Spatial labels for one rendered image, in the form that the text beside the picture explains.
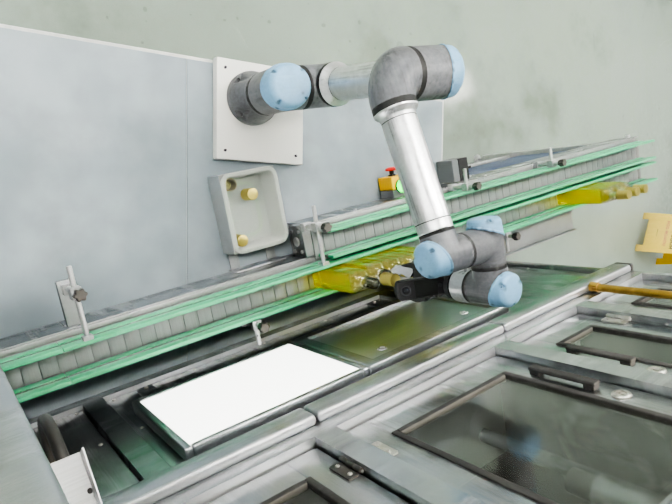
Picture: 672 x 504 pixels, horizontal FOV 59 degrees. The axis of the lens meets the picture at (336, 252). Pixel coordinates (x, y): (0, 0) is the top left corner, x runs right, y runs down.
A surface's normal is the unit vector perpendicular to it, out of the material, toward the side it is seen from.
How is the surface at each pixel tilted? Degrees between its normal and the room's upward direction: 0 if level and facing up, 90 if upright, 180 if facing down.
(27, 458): 90
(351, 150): 0
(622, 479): 90
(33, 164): 0
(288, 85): 8
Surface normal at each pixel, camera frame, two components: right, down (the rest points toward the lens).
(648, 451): -0.18, -0.97
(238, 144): 0.57, 0.05
